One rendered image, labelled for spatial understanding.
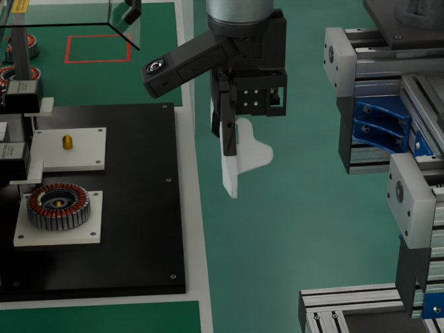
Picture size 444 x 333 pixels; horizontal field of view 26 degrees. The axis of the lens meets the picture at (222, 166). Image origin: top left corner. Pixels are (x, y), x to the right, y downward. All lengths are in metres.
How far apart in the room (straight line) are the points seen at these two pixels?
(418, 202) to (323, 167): 1.95
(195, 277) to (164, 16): 1.13
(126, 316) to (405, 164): 0.51
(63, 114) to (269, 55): 1.08
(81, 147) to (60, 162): 0.07
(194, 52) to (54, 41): 1.45
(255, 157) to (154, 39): 1.41
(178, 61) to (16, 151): 0.66
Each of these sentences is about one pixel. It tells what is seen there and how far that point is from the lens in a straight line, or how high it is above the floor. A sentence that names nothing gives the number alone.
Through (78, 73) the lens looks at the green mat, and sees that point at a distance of 2.34.
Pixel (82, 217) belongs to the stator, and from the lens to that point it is 1.73.
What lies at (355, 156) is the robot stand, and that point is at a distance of 1.97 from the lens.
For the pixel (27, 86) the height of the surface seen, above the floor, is 0.92.
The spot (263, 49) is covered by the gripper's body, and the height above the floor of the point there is 1.32.
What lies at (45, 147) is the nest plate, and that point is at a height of 0.78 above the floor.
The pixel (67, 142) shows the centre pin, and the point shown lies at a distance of 1.96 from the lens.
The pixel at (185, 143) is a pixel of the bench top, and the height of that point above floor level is 0.75.
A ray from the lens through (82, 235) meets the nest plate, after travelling 1.71.
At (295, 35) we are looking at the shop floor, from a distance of 4.36.
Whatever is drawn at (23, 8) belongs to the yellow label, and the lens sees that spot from 1.89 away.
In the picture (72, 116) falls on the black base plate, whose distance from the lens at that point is 2.11.
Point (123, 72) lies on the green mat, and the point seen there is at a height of 0.75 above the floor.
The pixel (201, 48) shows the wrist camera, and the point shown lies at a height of 1.32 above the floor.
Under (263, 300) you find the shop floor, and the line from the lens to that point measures 2.78.
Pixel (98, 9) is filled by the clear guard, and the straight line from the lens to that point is 1.87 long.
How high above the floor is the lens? 1.78
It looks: 32 degrees down
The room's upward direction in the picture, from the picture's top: straight up
